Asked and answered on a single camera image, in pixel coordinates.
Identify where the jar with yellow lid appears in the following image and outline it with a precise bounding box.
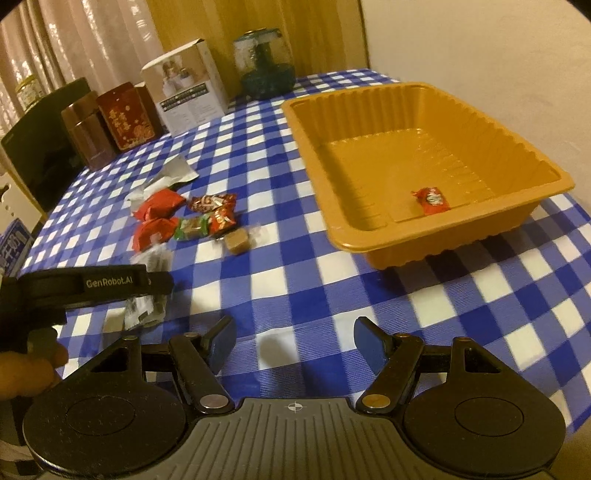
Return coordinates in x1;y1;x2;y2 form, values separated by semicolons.
16;74;47;112

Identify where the blue carton box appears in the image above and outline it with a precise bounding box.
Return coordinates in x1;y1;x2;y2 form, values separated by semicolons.
0;217;34;278

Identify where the blue white checkered tablecloth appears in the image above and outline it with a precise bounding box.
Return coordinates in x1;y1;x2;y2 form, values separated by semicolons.
18;68;591;444

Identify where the beige curtain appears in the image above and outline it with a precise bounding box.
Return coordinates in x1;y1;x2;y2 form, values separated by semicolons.
0;0;164;139

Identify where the grey printed snack packet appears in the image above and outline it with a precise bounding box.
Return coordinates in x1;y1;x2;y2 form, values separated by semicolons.
124;244;172;331

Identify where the glass jar with teal lid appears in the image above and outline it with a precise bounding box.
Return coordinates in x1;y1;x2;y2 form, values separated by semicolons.
232;28;296;100

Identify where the clear caramel candy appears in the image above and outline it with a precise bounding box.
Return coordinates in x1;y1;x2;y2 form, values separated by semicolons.
216;225;266;254

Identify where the person's left hand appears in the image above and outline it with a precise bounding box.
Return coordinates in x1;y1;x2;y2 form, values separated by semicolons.
0;329;70;400

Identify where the brown cylindrical canister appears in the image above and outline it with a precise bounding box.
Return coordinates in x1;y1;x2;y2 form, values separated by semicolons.
61;102;116;171

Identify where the brown red candy bar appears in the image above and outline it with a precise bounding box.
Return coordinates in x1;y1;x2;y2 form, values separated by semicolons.
208;207;240;238
190;194;237;213

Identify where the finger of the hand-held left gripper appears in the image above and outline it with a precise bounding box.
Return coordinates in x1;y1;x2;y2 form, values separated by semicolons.
148;271;175;297

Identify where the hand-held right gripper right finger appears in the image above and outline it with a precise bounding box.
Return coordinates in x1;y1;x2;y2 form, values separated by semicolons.
353;316;527;414

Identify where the red candy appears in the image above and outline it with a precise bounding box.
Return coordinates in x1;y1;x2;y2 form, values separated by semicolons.
412;186;451;216

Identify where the green pastry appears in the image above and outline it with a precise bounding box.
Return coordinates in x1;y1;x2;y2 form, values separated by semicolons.
174;216;211;241

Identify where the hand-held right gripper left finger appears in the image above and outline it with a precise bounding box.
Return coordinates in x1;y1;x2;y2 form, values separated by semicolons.
62;315;238;414

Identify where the red patterned tin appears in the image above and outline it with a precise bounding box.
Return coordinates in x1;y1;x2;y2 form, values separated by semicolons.
96;83;158;152

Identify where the white cardboard box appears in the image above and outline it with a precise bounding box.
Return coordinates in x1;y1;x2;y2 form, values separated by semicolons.
141;38;230;137

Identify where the white green crumpled wrapper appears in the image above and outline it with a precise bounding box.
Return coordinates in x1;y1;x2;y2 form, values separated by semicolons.
124;154;199;206

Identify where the orange plastic tray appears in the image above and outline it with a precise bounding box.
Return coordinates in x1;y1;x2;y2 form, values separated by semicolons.
281;82;575;271

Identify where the white chair back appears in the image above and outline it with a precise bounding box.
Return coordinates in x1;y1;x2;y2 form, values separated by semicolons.
0;161;40;232

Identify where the red snack packet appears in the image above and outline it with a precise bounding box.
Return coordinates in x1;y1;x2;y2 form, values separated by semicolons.
133;189;188;221
133;218;180;252

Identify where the dark brown box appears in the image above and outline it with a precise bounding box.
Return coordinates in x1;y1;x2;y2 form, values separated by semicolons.
134;82;167;134

